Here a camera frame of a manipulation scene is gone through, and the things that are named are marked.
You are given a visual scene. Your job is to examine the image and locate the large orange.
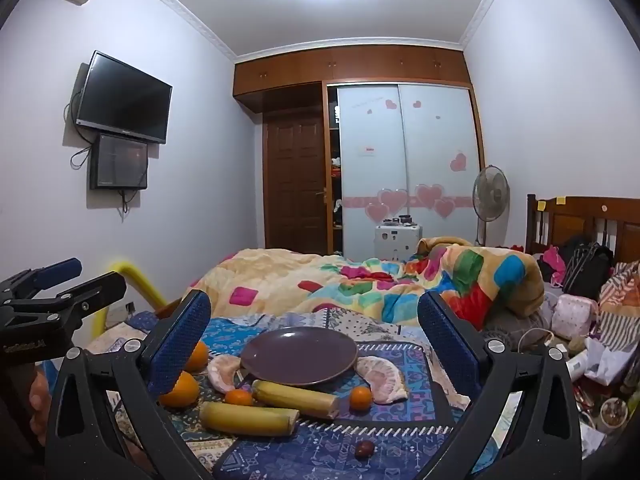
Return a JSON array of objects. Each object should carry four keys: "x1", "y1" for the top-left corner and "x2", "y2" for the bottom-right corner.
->
[
  {"x1": 185, "y1": 341, "x2": 209, "y2": 373},
  {"x1": 159, "y1": 371, "x2": 200, "y2": 408}
]

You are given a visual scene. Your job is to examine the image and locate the small black wall monitor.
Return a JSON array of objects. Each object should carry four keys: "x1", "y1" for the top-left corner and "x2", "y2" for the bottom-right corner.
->
[{"x1": 90, "y1": 133, "x2": 149, "y2": 191}]

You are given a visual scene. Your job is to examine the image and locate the cut yellow banana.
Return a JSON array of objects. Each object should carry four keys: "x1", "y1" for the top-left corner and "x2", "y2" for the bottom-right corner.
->
[
  {"x1": 200, "y1": 401, "x2": 301, "y2": 437},
  {"x1": 251, "y1": 379, "x2": 341, "y2": 420}
]

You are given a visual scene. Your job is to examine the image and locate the wooden bed headboard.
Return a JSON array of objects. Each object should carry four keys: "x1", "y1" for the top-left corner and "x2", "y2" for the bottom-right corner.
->
[{"x1": 526, "y1": 194, "x2": 640, "y2": 266}]

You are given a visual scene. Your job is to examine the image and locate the white box appliance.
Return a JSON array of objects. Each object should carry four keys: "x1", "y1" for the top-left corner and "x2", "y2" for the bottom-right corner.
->
[{"x1": 375, "y1": 216, "x2": 423, "y2": 261}]

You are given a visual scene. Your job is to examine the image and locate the pink garment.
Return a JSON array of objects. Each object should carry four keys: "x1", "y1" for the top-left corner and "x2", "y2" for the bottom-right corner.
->
[{"x1": 540, "y1": 246, "x2": 566, "y2": 273}]

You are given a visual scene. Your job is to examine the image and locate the colourful patchwork blanket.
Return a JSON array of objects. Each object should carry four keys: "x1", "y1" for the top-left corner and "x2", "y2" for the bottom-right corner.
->
[{"x1": 190, "y1": 237, "x2": 543, "y2": 331}]

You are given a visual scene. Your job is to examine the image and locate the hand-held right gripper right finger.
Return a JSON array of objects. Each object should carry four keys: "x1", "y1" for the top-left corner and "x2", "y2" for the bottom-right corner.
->
[{"x1": 417, "y1": 291, "x2": 584, "y2": 480}]

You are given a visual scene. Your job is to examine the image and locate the round bowl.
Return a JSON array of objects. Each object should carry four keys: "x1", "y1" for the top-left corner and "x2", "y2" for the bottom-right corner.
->
[{"x1": 597, "y1": 397, "x2": 630, "y2": 431}]

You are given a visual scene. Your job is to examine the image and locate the frosted sliding wardrobe door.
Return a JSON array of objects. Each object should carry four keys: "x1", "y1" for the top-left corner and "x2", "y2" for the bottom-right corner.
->
[
  {"x1": 398, "y1": 83, "x2": 478, "y2": 248},
  {"x1": 336, "y1": 84, "x2": 413, "y2": 261}
]

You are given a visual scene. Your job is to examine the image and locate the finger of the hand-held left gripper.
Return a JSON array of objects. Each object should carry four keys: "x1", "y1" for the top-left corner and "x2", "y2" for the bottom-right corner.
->
[
  {"x1": 0, "y1": 258, "x2": 83, "y2": 302},
  {"x1": 0, "y1": 271, "x2": 128, "y2": 332}
]

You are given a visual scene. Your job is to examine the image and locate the standing fan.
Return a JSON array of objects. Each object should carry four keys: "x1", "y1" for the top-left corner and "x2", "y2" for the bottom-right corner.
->
[{"x1": 472, "y1": 165, "x2": 511, "y2": 247}]

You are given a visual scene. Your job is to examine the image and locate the person's left hand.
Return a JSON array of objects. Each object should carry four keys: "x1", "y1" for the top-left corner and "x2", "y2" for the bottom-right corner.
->
[{"x1": 27, "y1": 367, "x2": 53, "y2": 441}]

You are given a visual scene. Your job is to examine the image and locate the pink heart stickers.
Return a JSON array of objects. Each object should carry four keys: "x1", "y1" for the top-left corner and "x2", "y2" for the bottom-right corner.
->
[{"x1": 334, "y1": 97, "x2": 474, "y2": 223}]

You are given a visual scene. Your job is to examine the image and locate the yellow padded tube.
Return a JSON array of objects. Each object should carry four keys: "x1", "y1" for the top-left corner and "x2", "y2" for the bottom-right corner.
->
[{"x1": 95, "y1": 258, "x2": 168, "y2": 336}]

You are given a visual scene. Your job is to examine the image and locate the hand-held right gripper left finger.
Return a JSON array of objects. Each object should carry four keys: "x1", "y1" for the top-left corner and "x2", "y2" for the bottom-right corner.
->
[{"x1": 45, "y1": 290, "x2": 213, "y2": 480}]

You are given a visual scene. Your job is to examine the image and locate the blue patterned bedspread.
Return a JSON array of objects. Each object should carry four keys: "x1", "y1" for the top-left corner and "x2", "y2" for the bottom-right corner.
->
[{"x1": 85, "y1": 307, "x2": 501, "y2": 480}]

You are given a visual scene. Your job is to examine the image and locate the grey cloth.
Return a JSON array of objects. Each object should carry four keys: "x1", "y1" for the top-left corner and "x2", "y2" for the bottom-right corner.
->
[{"x1": 482, "y1": 292, "x2": 558, "y2": 346}]

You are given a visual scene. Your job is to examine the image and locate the white charger with cable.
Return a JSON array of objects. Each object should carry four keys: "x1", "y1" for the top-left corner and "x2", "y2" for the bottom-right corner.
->
[{"x1": 517, "y1": 327, "x2": 568, "y2": 358}]

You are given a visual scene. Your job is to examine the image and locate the brown wooden door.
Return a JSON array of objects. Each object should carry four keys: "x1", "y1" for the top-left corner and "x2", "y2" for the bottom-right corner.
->
[{"x1": 263, "y1": 112, "x2": 331, "y2": 256}]

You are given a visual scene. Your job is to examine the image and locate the purple-brown ceramic plate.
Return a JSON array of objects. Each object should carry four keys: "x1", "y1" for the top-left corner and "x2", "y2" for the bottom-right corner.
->
[{"x1": 240, "y1": 326, "x2": 359, "y2": 387}]

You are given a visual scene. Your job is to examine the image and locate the wooden bed footboard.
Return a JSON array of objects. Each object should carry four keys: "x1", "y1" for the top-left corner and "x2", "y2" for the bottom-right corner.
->
[{"x1": 155, "y1": 296, "x2": 183, "y2": 318}]

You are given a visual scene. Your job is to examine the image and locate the black backpack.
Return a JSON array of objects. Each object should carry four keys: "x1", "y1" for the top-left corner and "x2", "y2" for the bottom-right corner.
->
[{"x1": 560, "y1": 235, "x2": 615, "y2": 301}]

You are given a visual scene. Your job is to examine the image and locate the peeled pomelo segment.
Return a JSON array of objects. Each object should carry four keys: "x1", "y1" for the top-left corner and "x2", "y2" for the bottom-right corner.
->
[
  {"x1": 354, "y1": 355, "x2": 410, "y2": 405},
  {"x1": 207, "y1": 353, "x2": 251, "y2": 395}
]

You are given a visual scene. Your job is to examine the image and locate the wooden wardrobe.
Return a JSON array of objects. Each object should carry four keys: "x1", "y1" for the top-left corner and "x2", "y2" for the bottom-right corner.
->
[{"x1": 233, "y1": 44, "x2": 487, "y2": 261}]

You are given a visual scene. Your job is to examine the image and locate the white plastic bag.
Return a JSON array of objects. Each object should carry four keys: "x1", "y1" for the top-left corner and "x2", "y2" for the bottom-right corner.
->
[{"x1": 585, "y1": 337, "x2": 626, "y2": 386}]

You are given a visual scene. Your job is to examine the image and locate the black wall television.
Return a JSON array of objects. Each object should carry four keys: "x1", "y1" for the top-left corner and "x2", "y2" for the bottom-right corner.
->
[{"x1": 75, "y1": 50, "x2": 173, "y2": 145}]

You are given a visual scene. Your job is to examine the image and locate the white bottle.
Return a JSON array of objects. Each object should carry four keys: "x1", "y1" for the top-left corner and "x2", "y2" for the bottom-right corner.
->
[{"x1": 565, "y1": 349, "x2": 591, "y2": 381}]

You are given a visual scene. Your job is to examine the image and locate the pink quilted bag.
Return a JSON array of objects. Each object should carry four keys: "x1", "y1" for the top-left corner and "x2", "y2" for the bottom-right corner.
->
[{"x1": 552, "y1": 294, "x2": 598, "y2": 341}]

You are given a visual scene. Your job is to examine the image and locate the striped cloth bag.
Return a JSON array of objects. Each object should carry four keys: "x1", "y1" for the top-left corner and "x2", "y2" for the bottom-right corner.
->
[{"x1": 597, "y1": 260, "x2": 640, "y2": 356}]

